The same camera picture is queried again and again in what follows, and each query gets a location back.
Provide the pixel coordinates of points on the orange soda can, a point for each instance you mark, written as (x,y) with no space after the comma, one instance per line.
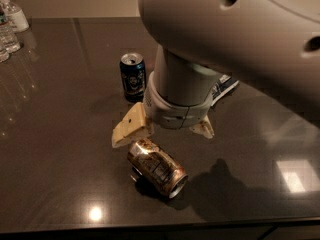
(158,167)

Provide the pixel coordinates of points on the white pump sanitizer bottle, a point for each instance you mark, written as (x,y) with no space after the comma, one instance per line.
(15,16)

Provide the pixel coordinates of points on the blue chip bag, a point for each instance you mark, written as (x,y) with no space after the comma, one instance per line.
(222,87)

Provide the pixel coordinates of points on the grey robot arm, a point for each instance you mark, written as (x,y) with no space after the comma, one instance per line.
(272,45)

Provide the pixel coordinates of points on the clear water bottle at edge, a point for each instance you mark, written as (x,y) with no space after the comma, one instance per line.
(4,55)

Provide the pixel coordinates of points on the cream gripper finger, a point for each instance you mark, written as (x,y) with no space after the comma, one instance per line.
(202,126)
(134,126)

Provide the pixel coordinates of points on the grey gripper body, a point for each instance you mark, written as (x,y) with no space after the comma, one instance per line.
(174,114)

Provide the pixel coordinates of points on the clear plastic water bottle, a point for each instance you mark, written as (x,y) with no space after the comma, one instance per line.
(7,36)

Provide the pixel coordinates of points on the dark blue soda can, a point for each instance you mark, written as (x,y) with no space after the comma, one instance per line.
(133,75)

